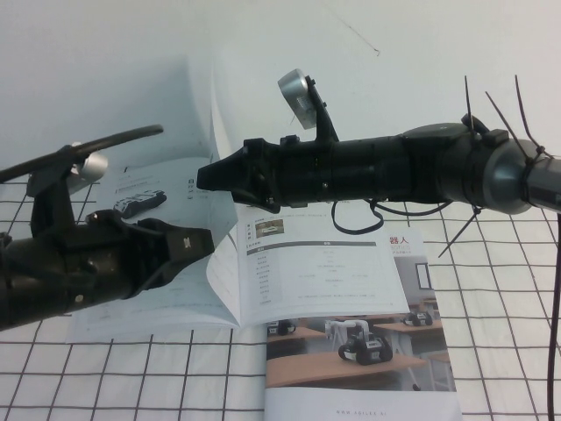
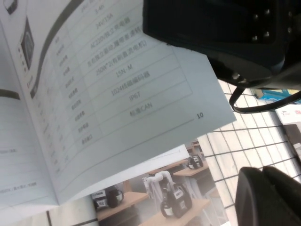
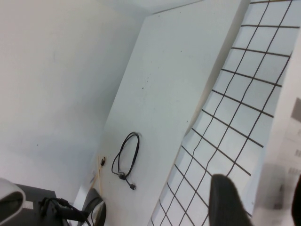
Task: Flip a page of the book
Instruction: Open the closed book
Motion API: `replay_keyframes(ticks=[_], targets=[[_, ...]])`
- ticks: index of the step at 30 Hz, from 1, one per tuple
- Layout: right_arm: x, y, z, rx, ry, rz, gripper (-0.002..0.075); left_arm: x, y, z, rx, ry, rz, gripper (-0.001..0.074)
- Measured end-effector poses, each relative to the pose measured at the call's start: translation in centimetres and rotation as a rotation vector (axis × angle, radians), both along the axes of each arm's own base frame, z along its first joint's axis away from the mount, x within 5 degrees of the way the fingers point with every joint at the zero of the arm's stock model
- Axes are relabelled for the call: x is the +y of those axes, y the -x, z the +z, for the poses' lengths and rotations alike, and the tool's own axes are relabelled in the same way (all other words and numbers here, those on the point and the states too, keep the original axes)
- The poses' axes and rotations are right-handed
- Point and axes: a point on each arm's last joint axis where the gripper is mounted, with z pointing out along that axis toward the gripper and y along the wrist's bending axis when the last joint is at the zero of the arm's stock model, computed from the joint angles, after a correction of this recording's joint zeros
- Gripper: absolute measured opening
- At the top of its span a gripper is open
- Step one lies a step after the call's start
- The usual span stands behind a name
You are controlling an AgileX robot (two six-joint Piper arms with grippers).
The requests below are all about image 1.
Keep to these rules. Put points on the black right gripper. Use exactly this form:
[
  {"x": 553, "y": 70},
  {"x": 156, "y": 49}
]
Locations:
[{"x": 350, "y": 171}]

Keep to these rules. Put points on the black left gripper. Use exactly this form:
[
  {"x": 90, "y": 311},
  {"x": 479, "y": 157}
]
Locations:
[{"x": 87, "y": 272}]

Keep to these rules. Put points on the white product catalogue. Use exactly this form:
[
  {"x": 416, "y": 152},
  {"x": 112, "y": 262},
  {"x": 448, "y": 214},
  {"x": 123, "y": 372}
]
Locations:
[{"x": 315, "y": 285}]

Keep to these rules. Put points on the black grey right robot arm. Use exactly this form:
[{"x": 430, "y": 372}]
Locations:
[{"x": 504, "y": 175}]

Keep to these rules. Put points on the white black-grid tablecloth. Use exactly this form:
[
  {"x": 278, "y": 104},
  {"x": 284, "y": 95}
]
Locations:
[{"x": 131, "y": 381}]

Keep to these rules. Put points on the robotics brochure with classroom photo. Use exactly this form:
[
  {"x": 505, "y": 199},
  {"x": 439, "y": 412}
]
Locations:
[{"x": 350, "y": 377}]

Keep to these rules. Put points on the black zip tie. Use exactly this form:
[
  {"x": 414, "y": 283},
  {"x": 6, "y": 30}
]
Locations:
[
  {"x": 523, "y": 109},
  {"x": 458, "y": 235},
  {"x": 470, "y": 101},
  {"x": 504, "y": 114}
]

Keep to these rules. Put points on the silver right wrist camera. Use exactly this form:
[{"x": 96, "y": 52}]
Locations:
[{"x": 296, "y": 94}]

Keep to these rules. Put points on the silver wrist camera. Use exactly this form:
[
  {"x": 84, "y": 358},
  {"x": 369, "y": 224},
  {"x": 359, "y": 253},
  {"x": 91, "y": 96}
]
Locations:
[
  {"x": 296, "y": 94},
  {"x": 92, "y": 166}
]

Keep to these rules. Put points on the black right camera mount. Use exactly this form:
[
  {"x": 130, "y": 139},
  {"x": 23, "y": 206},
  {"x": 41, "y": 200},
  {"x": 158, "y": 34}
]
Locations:
[{"x": 324, "y": 123}]

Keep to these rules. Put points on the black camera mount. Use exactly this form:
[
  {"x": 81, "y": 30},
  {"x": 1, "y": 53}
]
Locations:
[
  {"x": 324, "y": 123},
  {"x": 48, "y": 206}
]

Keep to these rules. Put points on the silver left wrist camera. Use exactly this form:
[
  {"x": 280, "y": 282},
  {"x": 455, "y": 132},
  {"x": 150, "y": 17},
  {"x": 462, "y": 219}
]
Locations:
[{"x": 92, "y": 166}]

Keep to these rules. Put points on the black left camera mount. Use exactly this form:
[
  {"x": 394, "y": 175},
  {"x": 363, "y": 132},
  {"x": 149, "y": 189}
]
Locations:
[{"x": 48, "y": 206}]

